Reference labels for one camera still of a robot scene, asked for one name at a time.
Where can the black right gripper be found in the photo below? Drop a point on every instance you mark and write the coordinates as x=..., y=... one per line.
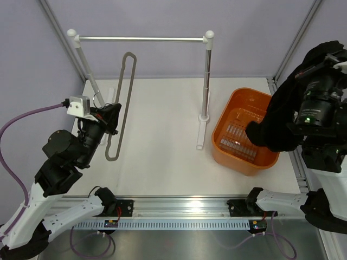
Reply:
x=326, y=67

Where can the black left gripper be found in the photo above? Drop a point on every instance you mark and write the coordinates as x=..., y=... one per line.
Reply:
x=110, y=113

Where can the white clothes hanger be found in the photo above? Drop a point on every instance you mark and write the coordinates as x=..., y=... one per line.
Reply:
x=127, y=104

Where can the black shorts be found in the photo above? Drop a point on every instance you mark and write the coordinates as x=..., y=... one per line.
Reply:
x=272, y=132

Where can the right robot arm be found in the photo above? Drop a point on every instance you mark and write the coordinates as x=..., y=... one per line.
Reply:
x=308, y=111

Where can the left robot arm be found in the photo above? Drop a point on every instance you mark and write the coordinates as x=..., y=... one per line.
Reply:
x=30, y=231

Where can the orange plastic basket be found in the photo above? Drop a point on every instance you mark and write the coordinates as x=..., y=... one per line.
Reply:
x=231, y=146

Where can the white metal clothes rack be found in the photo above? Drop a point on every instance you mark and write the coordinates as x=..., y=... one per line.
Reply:
x=207, y=40

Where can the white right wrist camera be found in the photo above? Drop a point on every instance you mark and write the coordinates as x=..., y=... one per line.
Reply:
x=341, y=65

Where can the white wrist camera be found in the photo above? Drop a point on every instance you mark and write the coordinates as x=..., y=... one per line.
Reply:
x=79, y=107
x=341, y=65

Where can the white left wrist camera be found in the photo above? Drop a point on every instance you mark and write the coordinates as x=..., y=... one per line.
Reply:
x=79, y=107

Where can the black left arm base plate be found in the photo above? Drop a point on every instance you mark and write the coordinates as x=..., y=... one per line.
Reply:
x=122, y=207

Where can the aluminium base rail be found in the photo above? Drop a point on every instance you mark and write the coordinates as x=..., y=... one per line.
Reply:
x=181, y=207

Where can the white slotted cable duct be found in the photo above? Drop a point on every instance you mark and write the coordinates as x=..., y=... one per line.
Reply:
x=163, y=224

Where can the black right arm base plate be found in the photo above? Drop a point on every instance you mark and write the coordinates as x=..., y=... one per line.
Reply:
x=239, y=208

